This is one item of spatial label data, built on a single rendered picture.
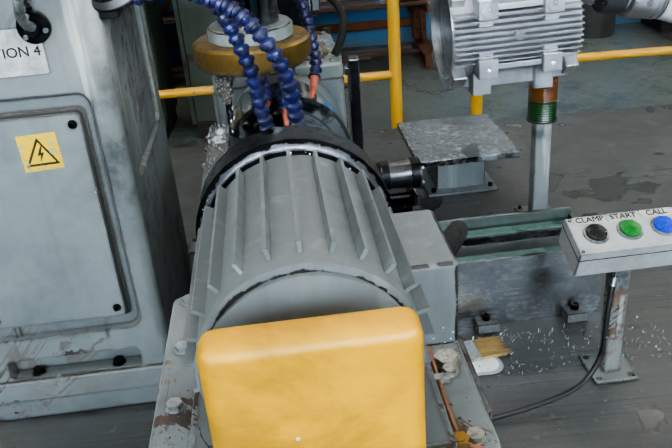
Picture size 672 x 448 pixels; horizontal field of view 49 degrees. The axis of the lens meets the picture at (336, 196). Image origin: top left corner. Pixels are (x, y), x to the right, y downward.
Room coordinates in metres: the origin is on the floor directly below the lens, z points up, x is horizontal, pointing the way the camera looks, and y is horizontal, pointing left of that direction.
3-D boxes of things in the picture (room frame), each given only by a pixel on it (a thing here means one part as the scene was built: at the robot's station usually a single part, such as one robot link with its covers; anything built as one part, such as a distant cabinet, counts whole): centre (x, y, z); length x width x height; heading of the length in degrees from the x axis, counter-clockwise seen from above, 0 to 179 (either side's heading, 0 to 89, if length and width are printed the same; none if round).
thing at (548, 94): (1.47, -0.45, 1.10); 0.06 x 0.06 x 0.04
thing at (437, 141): (1.69, -0.30, 0.86); 0.27 x 0.24 x 0.12; 4
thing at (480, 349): (0.99, -0.17, 0.80); 0.21 x 0.05 x 0.01; 101
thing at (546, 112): (1.47, -0.45, 1.05); 0.06 x 0.06 x 0.04
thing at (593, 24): (5.96, -2.20, 0.30); 0.39 x 0.39 x 0.60
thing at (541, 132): (1.47, -0.45, 1.01); 0.08 x 0.08 x 0.42; 4
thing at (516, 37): (1.18, -0.29, 1.31); 0.20 x 0.19 x 0.19; 94
